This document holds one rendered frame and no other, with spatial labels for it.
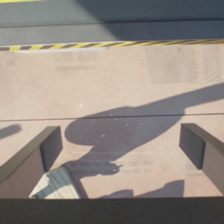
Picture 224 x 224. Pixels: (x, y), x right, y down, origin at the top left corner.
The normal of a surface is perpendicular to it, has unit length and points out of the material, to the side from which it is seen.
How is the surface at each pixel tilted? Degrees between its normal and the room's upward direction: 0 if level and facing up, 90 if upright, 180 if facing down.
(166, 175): 0
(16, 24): 45
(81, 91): 0
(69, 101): 0
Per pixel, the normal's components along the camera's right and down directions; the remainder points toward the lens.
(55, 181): -0.01, 0.27
